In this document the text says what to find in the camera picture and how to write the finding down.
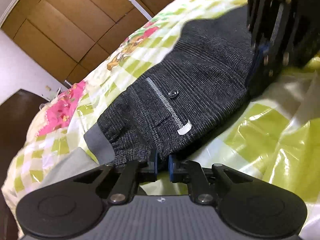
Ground dark grey plaid pants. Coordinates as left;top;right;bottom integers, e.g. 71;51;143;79
84;6;253;166

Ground green checkered floral bedspread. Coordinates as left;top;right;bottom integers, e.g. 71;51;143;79
2;0;319;239

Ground dark wooden headboard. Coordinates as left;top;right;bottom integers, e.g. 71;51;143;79
0;88;49;185

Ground silver thermos bottle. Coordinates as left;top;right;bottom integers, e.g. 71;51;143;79
63;80;72;89

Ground brown wooden wardrobe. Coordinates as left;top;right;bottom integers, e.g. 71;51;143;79
2;0;173;83

